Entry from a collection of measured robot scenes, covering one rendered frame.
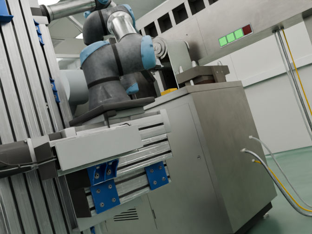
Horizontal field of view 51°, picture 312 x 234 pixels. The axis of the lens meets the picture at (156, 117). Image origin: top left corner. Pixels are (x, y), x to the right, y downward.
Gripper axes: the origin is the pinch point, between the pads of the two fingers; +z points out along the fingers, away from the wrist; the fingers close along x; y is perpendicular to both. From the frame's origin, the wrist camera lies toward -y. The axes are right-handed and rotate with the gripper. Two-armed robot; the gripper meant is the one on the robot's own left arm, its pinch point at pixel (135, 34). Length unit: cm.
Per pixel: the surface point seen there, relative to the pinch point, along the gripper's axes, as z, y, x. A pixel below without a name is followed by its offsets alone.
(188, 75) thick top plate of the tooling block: 32.1, -19.4, -20.9
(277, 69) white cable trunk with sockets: 227, 160, 16
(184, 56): 37.1, 7.7, -8.4
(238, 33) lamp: 47, 18, -44
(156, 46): 16.9, 2.6, -2.3
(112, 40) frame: -1.3, 7.7, 24.9
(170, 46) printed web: 23.0, 5.0, -8.4
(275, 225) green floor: 107, -87, -39
